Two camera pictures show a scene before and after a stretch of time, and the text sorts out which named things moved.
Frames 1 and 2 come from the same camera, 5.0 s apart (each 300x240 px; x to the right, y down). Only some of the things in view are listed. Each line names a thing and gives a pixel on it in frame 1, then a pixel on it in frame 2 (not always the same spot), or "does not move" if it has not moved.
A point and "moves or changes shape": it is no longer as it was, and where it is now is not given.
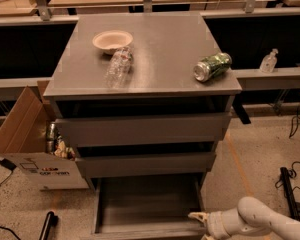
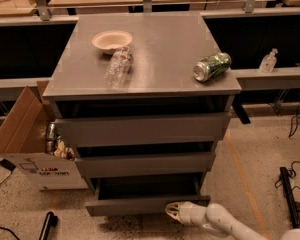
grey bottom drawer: (147, 208) moves or changes shape
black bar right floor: (289, 193) does not move
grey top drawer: (124, 130) does not move
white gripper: (212, 222) -> (189, 213)
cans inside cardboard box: (55, 144) does not move
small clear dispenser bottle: (269, 62) does not move
